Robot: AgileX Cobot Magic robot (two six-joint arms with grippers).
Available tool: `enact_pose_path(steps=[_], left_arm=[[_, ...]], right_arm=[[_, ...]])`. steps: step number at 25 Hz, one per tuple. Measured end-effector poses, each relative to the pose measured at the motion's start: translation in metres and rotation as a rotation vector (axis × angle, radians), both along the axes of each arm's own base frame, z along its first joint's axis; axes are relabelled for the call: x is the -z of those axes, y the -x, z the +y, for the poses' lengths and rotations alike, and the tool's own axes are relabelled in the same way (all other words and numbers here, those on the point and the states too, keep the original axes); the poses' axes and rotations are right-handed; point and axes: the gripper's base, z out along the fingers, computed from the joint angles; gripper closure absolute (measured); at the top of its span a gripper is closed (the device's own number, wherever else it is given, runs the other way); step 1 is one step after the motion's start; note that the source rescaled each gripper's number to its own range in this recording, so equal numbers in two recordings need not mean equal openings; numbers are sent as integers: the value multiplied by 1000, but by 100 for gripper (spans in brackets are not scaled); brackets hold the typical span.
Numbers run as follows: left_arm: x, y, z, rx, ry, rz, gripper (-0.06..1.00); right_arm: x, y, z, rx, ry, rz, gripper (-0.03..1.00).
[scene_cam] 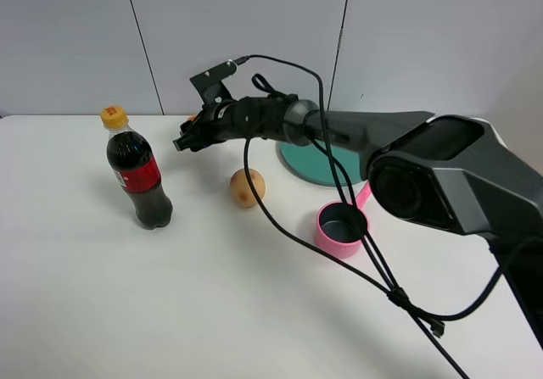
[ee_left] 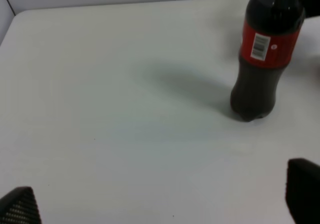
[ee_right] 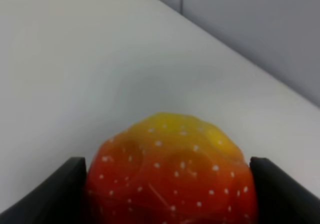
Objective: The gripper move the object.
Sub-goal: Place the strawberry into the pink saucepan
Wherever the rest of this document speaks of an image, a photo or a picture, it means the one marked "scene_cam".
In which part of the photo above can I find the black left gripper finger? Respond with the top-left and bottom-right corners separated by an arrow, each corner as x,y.
173,136 -> 199,152

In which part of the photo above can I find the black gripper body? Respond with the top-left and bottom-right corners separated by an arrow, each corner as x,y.
181,94 -> 298,148

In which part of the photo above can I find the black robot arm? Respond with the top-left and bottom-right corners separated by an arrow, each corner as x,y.
174,95 -> 542,337

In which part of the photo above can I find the cola bottle yellow cap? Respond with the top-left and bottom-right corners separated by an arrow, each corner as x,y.
100,105 -> 173,230

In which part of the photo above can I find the teal round plate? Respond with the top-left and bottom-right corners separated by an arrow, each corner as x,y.
277,142 -> 362,187

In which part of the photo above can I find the tan toy potato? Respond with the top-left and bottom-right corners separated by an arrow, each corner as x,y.
230,169 -> 266,208

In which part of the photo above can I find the pink toy saucepan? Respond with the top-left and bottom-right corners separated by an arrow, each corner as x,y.
314,202 -> 361,259

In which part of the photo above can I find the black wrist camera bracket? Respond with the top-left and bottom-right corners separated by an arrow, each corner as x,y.
190,60 -> 238,109

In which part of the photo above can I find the black cable bundle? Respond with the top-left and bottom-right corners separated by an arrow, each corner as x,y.
231,54 -> 543,379

